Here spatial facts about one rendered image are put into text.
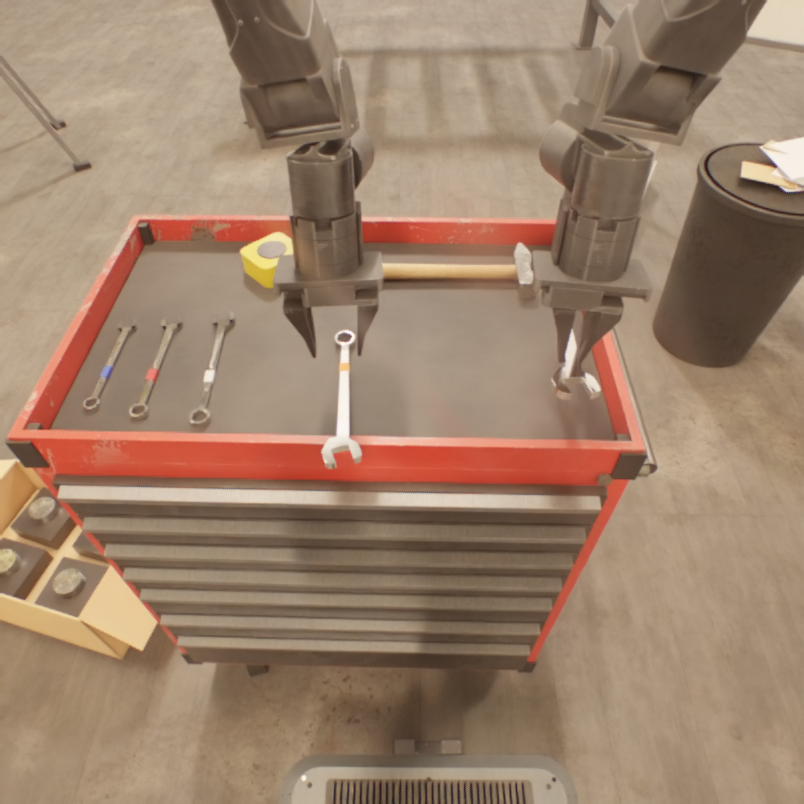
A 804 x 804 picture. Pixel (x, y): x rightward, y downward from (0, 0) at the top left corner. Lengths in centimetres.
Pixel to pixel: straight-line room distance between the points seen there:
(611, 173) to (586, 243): 6
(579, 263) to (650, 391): 163
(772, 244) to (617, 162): 149
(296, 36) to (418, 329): 48
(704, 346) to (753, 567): 76
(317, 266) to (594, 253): 24
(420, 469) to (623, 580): 109
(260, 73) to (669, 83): 30
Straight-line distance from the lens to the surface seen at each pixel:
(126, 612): 151
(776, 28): 274
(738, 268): 204
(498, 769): 125
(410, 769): 123
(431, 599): 99
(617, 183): 53
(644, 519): 184
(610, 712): 159
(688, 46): 50
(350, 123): 53
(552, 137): 61
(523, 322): 89
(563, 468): 72
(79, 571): 164
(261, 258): 95
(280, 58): 50
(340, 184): 54
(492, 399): 77
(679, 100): 53
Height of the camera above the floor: 148
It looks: 49 degrees down
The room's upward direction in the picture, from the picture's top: straight up
